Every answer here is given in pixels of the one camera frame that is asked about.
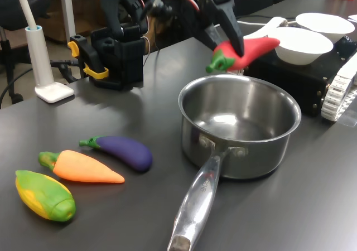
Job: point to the black and yellow clip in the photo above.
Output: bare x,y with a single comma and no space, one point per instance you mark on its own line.
87,53

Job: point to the white post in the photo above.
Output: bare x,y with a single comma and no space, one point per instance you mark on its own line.
67,11

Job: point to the white gooseneck lamp stand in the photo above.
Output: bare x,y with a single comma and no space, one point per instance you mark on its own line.
39,55

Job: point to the small white-tracked black vehicle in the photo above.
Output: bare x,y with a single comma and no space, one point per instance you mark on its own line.
293,75

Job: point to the orange toy carrot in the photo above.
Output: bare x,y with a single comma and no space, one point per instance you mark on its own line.
81,167

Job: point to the yellow green toy corn cob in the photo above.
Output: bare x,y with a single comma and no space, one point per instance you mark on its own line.
42,192

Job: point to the red toy chilli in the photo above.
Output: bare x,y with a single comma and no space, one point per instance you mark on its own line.
256,48

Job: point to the purple toy aubergine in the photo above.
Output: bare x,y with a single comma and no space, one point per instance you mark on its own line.
128,153

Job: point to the white bowl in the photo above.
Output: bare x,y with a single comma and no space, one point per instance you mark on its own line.
326,23
304,47

